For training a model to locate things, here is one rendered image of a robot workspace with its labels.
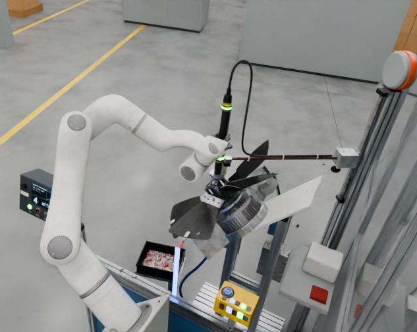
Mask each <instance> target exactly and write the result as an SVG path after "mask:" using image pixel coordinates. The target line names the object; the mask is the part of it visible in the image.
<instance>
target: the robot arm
mask: <svg viewBox="0 0 417 332"><path fill-rule="evenodd" d="M115 123H117V124H120V125H121V126H122V127H124V128H125V129H127V130H128V131H129V132H131V133H133V134H134V135H135V136H137V137H138V138H139V139H141V140H143V141H144V142H145V143H147V144H149V145H150V146H151V147H153V148H154V149H156V150H157V151H160V152H166V151H167V150H170V149H171V148H174V147H179V146H182V147H187V148H190V149H192V150H194V152H193V153H192V154H191V155H190V156H189V157H188V158H187V159H186V160H185V161H184V162H183V163H182V164H181V165H180V167H179V173H180V175H181V177H182V178H183V179H184V180H185V181H188V182H196V181H197V180H198V179H199V178H200V177H201V176H202V175H203V173H204V172H205V171H206V170H207V169H208V167H209V166H210V165H211V164H212V163H213V162H214V161H215V160H217V159H219V158H220V157H222V156H223V155H224V154H225V153H226V152H227V150H229V149H232V148H233V145H232V144H230V142H229V140H230V139H231V137H230V134H228V135H226V137H225V139H224V140H221V139H219V131H218V132H217V133H216V134H213V135H211V136H202V135H201V134H199V133H197V132H194V131H191V130H169V129H167V128H165V127H164V126H163V125H162V124H160V123H159V122H157V121H156V120H155V119H153V118H152V117H151V116H149V115H148V114H147V113H145V112H144V111H143V110H141V109H140V108H138V107H137V106H135V105H134V104H133V103H131V102H130V101H129V100H127V99H126V98H124V97H122V96H119V95H116V94H111V95H108V96H103V97H101V98H99V99H97V100H96V101H94V102H93V103H92V104H91V105H89V106H88V107H87V108H86V109H85V110H83V112H79V111H71V112H69V113H67V114H65V115H64V116H63V118H62V119H61V122H60V126H59V135H58V141H57V153H56V160H55V171H54V177H53V186H52V191H51V199H50V203H49V209H48V212H47V218H46V221H45V226H44V229H43V233H42V238H41V241H40V252H41V255H42V257H43V259H44V260H45V261H46V262H47V263H50V264H51V265H55V266H56V267H57V269H58V270H59V271H60V272H61V274H62V275H63V277H64V278H65V280H66V281H67V283H68V284H69V285H70V287H71V288H72V289H73V291H74V292H75V293H76V294H77V295H78V296H79V297H80V298H81V300H82V301H83V302H84V303H85V305H87V307H88V308H89V309H90V310H91V311H92V312H93V314H94V315H95V316H96V317H97V318H98V320H100V322H101V323H102V324H103V325H104V326H105V328H106V329H107V330H108V331H109V332H138V331H139V330H140V329H141V327H142V326H143V325H144V324H145V323H146V321H147V320H148V318H149V316H150V314H151V312H152V305H151V304H150V303H144V304H141V305H139V306H137V304H136V303H135V302H134V301H133V299H131V297H130V296H129V295H128V294H127V293H126V291H125V290H124V289H123V288H122V286H120V284H119V283H118V282H117V281H116V279H115V278H114V277H113V276H112V274H110V272H109V271H108V270H107V269H106V267H105V266H104V265H103V264H102V263H101V262H100V260H99V259H98V258H97V256H96V255H95V254H94V253H93V252H92V251H91V249H90V248H89V247H88V245H87V244H86V243H85V242H84V241H83V240H82V238H81V216H82V199H83V193H84V183H85V177H86V168H87V162H88V154H89V149H90V141H91V140H93V139H94V138H95V137H96V136H98V135H99V134H101V133H102V132H103V131H104V130H105V129H107V128H108V127H110V126H111V125H113V124H115Z"/></svg>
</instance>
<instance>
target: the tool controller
mask: <svg viewBox="0 0 417 332"><path fill-rule="evenodd" d="M53 177H54V175H52V174H51V173H48V172H46V171H43V170H41V169H34V170H32V171H28V172H26V173H23V174H20V203H19V208H20V209H21V210H22V211H25V212H26V213H29V214H31V215H33V216H35V217H37V218H39V219H41V220H43V221H46V218H47V217H45V216H44V214H43V213H44V212H45V211H46V212H48V209H49V203H50V199H51V191H52V186H53ZM32 194H34V195H37V196H39V197H40V206H37V205H35V204H33V203H31V202H32ZM28 204H31V205H32V209H29V208H28ZM36 208H39V209H40V213H37V212H36Z"/></svg>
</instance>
